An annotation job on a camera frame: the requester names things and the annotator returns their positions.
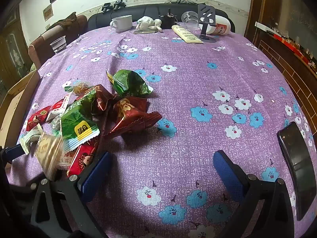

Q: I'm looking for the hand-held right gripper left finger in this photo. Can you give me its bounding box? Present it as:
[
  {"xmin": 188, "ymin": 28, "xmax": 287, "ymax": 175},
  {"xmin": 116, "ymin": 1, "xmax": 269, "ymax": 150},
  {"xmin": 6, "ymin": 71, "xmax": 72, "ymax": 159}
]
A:
[{"xmin": 30, "ymin": 151, "xmax": 112, "ymax": 238}]

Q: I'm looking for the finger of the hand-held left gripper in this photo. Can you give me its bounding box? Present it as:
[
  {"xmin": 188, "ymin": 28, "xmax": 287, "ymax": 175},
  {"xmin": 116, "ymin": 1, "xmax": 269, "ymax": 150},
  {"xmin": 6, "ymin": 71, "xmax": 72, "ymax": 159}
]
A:
[
  {"xmin": 7, "ymin": 176, "xmax": 45, "ymax": 196},
  {"xmin": 0, "ymin": 144, "xmax": 26, "ymax": 161}
]

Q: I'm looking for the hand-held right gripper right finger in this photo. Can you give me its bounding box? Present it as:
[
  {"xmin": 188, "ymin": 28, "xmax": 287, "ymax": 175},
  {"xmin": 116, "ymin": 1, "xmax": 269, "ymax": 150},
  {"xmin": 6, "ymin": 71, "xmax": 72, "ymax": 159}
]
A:
[{"xmin": 213, "ymin": 150, "xmax": 295, "ymax": 238}]

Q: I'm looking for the white green snack packet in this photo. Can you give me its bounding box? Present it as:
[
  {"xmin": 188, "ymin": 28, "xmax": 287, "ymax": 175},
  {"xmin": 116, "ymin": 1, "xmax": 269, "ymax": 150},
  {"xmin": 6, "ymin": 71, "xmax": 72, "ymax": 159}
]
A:
[{"xmin": 20, "ymin": 124, "xmax": 44, "ymax": 155}]

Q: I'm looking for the red orange snack packet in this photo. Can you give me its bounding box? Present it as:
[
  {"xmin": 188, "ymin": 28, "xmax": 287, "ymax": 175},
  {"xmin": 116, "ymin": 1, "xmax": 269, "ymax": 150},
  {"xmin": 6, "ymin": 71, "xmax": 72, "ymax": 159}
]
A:
[{"xmin": 67, "ymin": 139, "xmax": 99, "ymax": 178}]

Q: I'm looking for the beige cracker packet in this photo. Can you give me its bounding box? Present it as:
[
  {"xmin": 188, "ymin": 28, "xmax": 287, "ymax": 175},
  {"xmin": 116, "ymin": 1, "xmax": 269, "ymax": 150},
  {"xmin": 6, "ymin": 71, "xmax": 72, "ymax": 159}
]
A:
[{"xmin": 35, "ymin": 131, "xmax": 65, "ymax": 181}]

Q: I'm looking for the cardboard box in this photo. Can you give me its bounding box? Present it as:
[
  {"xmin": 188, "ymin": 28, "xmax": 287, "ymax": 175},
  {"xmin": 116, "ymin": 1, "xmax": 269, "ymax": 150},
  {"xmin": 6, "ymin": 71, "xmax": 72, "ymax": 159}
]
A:
[{"xmin": 0, "ymin": 70, "xmax": 41, "ymax": 152}]

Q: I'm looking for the white red-label snack packet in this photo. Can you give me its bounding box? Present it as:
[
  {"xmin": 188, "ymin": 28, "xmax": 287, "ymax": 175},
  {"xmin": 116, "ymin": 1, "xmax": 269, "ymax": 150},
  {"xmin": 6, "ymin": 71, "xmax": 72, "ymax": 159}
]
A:
[{"xmin": 46, "ymin": 93, "xmax": 73, "ymax": 122}]

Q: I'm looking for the dark red foil snack packet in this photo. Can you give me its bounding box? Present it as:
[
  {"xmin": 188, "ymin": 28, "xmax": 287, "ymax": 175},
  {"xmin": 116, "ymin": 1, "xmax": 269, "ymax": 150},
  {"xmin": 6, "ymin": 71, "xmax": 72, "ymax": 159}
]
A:
[
  {"xmin": 90, "ymin": 84, "xmax": 116, "ymax": 116},
  {"xmin": 103, "ymin": 97, "xmax": 162, "ymax": 137}
]

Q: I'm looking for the purple floral tablecloth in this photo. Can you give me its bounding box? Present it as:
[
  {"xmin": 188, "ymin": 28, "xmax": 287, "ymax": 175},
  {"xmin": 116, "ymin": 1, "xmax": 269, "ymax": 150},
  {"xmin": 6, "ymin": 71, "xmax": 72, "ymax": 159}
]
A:
[{"xmin": 5, "ymin": 21, "xmax": 317, "ymax": 238}]

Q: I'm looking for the black smartphone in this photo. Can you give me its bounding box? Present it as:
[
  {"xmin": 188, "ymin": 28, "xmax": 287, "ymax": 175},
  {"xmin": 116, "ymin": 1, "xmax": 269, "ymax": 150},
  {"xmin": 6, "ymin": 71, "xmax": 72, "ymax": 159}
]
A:
[{"xmin": 277, "ymin": 121, "xmax": 317, "ymax": 222}]

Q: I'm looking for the wooden wardrobe with glass doors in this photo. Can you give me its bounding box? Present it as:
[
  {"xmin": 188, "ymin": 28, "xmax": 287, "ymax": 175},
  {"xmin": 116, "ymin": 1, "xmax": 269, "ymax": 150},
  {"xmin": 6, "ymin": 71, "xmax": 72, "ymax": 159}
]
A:
[{"xmin": 0, "ymin": 5, "xmax": 32, "ymax": 97}]

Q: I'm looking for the brown armchair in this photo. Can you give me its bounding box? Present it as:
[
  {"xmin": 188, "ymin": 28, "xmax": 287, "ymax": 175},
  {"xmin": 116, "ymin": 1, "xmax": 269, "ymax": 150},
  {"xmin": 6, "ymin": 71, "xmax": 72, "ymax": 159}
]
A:
[{"xmin": 28, "ymin": 15, "xmax": 88, "ymax": 70}]

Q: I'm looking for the clear cup of water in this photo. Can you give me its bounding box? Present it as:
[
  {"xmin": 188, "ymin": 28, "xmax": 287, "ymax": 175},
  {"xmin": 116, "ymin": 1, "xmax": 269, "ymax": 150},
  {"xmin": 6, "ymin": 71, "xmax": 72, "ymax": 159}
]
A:
[{"xmin": 50, "ymin": 36, "xmax": 68, "ymax": 55}]

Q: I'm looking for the wooden side cabinet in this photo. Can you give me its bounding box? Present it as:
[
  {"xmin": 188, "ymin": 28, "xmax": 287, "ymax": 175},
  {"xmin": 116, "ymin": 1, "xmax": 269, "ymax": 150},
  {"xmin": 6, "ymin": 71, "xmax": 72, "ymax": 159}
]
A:
[{"xmin": 248, "ymin": 22, "xmax": 317, "ymax": 139}]

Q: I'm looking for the brown jacket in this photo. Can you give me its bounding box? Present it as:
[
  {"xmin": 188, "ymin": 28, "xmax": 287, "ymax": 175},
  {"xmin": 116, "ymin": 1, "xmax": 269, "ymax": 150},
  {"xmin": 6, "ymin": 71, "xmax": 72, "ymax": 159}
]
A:
[{"xmin": 46, "ymin": 12, "xmax": 80, "ymax": 30}]

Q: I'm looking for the cream tube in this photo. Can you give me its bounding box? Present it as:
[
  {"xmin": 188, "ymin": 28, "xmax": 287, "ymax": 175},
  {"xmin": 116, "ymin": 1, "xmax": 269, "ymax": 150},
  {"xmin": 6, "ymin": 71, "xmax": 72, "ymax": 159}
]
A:
[{"xmin": 172, "ymin": 24, "xmax": 204, "ymax": 44}]

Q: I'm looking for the folded grey cloth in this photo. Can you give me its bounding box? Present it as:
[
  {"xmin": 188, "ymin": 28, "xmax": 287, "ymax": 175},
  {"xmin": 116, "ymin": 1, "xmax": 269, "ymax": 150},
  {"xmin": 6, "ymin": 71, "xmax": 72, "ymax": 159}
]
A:
[{"xmin": 133, "ymin": 28, "xmax": 159, "ymax": 35}]

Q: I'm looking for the white jar with red label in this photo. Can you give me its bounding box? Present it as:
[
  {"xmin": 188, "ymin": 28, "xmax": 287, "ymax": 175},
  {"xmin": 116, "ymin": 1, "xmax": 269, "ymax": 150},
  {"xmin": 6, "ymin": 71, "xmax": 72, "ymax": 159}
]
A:
[{"xmin": 205, "ymin": 15, "xmax": 231, "ymax": 35}]

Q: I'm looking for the long white box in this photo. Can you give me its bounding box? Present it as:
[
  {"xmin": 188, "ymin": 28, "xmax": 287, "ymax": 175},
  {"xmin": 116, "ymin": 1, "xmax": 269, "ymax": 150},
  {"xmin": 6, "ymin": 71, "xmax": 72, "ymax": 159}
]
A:
[{"xmin": 255, "ymin": 22, "xmax": 275, "ymax": 34}]

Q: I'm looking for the white mug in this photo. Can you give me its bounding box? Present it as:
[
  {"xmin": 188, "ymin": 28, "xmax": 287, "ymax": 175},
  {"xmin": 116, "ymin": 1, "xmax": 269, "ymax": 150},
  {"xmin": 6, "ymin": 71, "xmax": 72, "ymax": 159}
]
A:
[{"xmin": 110, "ymin": 15, "xmax": 133, "ymax": 33}]

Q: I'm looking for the empty clear plastic cup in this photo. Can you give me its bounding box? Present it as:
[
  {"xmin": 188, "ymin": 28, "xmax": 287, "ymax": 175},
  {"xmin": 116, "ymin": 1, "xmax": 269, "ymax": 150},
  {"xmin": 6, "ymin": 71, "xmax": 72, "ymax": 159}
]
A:
[{"xmin": 181, "ymin": 11, "xmax": 200, "ymax": 30}]

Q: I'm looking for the white crumpled cloth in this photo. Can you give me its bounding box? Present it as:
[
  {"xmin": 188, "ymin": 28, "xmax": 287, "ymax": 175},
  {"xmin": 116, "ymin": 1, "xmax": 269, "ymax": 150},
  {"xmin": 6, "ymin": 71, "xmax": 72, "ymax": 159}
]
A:
[{"xmin": 136, "ymin": 16, "xmax": 163, "ymax": 33}]

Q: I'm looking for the black phone stand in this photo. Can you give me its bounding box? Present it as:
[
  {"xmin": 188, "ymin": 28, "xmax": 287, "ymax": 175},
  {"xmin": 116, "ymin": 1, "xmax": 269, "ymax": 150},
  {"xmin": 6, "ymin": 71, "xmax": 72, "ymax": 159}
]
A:
[{"xmin": 197, "ymin": 4, "xmax": 220, "ymax": 40}]

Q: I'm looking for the small black pot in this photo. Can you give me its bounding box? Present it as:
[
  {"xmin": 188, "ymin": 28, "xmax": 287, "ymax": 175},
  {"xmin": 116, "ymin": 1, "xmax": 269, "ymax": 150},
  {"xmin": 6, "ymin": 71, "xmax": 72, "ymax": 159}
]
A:
[{"xmin": 158, "ymin": 9, "xmax": 179, "ymax": 26}]

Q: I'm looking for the black leather sofa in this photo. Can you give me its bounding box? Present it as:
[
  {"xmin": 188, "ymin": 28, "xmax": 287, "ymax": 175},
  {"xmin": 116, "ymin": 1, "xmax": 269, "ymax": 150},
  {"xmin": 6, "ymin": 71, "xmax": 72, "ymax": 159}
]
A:
[{"xmin": 87, "ymin": 4, "xmax": 236, "ymax": 33}]

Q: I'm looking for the small wall notice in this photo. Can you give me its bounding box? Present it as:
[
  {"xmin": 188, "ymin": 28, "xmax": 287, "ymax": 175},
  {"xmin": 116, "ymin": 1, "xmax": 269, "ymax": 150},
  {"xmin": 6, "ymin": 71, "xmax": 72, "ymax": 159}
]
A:
[{"xmin": 43, "ymin": 3, "xmax": 54, "ymax": 21}]

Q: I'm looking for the wooden door frame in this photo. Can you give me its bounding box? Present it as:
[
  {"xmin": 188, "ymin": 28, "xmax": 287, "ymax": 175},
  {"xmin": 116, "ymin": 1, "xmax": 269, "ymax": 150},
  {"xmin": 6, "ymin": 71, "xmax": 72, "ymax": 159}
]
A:
[{"xmin": 244, "ymin": 0, "xmax": 280, "ymax": 45}]

